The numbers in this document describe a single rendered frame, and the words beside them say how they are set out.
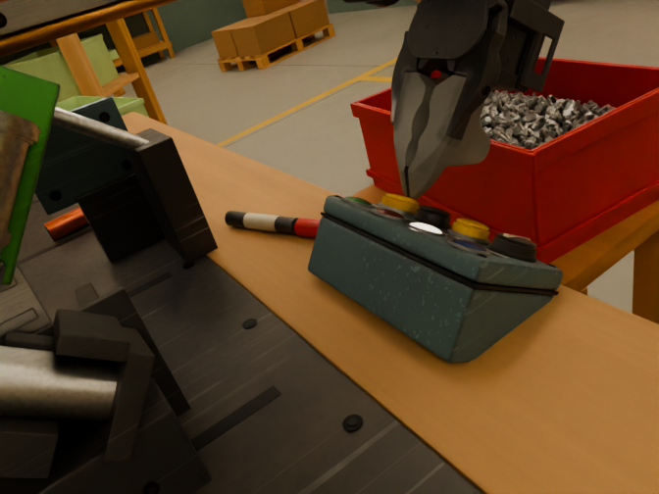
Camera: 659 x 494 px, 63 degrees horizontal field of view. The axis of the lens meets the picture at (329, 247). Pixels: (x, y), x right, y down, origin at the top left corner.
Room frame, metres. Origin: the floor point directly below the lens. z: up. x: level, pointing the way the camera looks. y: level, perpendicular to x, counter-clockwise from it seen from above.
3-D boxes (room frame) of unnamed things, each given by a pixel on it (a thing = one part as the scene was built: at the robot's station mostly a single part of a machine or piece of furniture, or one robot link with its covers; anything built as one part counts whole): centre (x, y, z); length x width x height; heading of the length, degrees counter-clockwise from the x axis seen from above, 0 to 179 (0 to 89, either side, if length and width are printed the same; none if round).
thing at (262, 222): (0.44, 0.04, 0.91); 0.13 x 0.02 x 0.02; 47
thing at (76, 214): (0.60, 0.26, 0.91); 0.09 x 0.02 x 0.02; 122
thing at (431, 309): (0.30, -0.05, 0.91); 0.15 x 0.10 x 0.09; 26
